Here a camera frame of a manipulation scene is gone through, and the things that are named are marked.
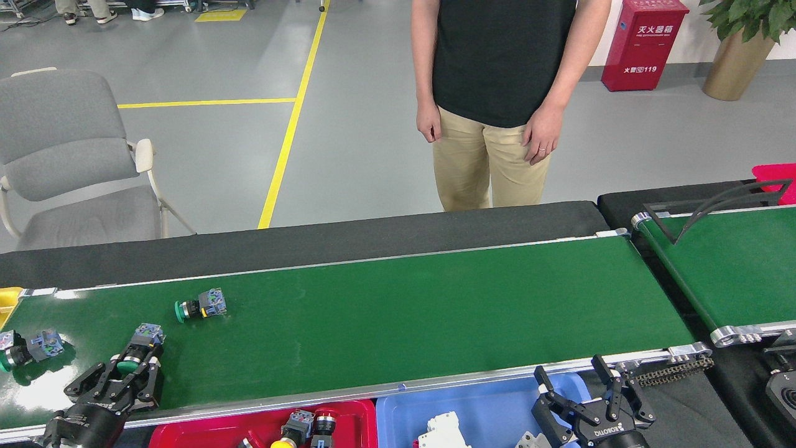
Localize short green conveyor belt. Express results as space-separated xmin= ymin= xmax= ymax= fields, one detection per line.
xmin=631 ymin=204 xmax=796 ymax=348

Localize person's right hand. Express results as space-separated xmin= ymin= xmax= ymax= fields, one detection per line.
xmin=415 ymin=103 xmax=443 ymax=144

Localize yellow plastic tray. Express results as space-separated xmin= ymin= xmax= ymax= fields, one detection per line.
xmin=0 ymin=286 xmax=24 ymax=330

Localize potted green plant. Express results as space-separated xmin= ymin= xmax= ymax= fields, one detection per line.
xmin=700 ymin=0 xmax=796 ymax=101

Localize background person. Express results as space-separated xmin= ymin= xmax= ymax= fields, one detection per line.
xmin=55 ymin=0 xmax=118 ymax=24
xmin=127 ymin=0 xmax=165 ymax=21

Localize person's left hand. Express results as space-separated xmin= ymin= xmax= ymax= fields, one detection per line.
xmin=522 ymin=103 xmax=565 ymax=166

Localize black triangular guide frame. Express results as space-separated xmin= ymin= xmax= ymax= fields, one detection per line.
xmin=642 ymin=179 xmax=794 ymax=245

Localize red plastic bin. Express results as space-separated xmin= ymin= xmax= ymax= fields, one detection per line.
xmin=751 ymin=163 xmax=796 ymax=206

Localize red fire extinguisher cabinet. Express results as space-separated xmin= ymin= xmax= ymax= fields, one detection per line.
xmin=601 ymin=0 xmax=690 ymax=93

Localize red plastic tray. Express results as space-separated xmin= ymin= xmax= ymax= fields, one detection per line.
xmin=148 ymin=399 xmax=378 ymax=448

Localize blue plastic tray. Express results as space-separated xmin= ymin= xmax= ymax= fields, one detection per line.
xmin=375 ymin=372 xmax=591 ymax=448

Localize long green conveyor belt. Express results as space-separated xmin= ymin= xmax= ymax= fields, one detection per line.
xmin=0 ymin=229 xmax=713 ymax=444

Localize black drive chain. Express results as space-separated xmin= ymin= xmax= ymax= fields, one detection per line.
xmin=634 ymin=357 xmax=715 ymax=388

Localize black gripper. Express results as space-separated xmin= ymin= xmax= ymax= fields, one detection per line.
xmin=44 ymin=348 xmax=164 ymax=448
xmin=532 ymin=355 xmax=654 ymax=448

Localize grey office chair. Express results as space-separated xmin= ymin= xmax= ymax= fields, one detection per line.
xmin=0 ymin=67 xmax=198 ymax=253

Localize green push button switch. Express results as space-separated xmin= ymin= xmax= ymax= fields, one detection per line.
xmin=0 ymin=330 xmax=65 ymax=373
xmin=174 ymin=287 xmax=227 ymax=324
xmin=115 ymin=322 xmax=167 ymax=376

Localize black controller device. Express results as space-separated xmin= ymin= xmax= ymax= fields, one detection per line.
xmin=764 ymin=330 xmax=796 ymax=430

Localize yellow push button switch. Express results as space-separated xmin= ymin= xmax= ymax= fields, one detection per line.
xmin=271 ymin=409 xmax=316 ymax=448

